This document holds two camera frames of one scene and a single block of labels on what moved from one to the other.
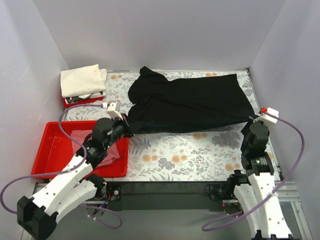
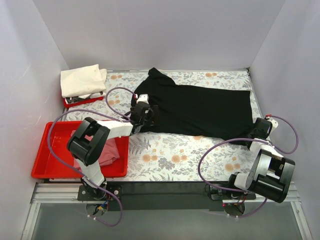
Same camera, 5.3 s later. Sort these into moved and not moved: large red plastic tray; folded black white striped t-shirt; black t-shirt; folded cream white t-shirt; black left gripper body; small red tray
Moved: black t-shirt; black left gripper body
Not moved: folded cream white t-shirt; large red plastic tray; small red tray; folded black white striped t-shirt
